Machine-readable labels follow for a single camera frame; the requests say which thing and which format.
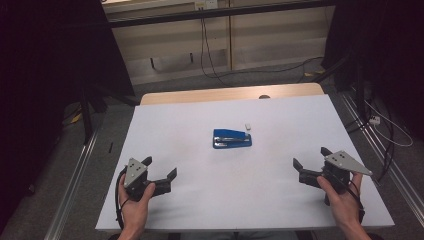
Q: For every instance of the white wall socket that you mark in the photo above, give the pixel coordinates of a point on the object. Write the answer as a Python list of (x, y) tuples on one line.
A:
[(206, 4)]

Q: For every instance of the blue stapler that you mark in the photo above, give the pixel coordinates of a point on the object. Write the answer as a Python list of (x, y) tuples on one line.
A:
[(230, 141)]

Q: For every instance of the white table mat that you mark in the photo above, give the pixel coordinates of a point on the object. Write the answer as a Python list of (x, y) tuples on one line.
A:
[(233, 186)]

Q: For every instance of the black horizontal bar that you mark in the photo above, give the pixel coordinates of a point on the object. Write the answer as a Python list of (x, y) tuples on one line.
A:
[(216, 13)]

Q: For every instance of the person's left hand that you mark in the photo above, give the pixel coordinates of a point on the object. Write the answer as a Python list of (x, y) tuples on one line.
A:
[(135, 213)]

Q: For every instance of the small black floor object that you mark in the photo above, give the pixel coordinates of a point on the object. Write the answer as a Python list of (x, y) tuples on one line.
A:
[(110, 147)]

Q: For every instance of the black curtain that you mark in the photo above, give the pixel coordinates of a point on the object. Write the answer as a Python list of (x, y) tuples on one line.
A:
[(50, 66), (393, 50)]

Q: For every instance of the aluminium floor rail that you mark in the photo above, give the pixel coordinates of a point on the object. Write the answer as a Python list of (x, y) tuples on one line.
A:
[(71, 186), (400, 176)]

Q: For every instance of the beige wooden cabinet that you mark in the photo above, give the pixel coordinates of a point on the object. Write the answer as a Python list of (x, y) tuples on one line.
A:
[(273, 40)]

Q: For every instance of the small white block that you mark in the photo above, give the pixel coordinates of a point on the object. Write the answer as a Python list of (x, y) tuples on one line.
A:
[(247, 126)]

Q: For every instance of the yellow floor tape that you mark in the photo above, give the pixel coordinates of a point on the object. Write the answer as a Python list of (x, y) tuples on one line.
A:
[(76, 118), (315, 72)]

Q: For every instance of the black stand leg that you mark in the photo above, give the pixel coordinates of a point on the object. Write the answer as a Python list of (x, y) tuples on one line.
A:
[(87, 116)]

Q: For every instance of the person's right hand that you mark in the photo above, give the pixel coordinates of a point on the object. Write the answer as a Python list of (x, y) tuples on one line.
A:
[(345, 206)]

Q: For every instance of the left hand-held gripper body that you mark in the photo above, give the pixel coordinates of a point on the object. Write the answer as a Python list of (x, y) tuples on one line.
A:
[(135, 171)]

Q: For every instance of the white power adapter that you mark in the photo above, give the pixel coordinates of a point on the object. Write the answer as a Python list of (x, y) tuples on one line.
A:
[(374, 120)]

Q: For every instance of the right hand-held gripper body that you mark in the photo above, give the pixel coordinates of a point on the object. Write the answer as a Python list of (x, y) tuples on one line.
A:
[(343, 163)]

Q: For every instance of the wooden table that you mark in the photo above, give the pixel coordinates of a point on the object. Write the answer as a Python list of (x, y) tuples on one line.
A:
[(200, 95)]

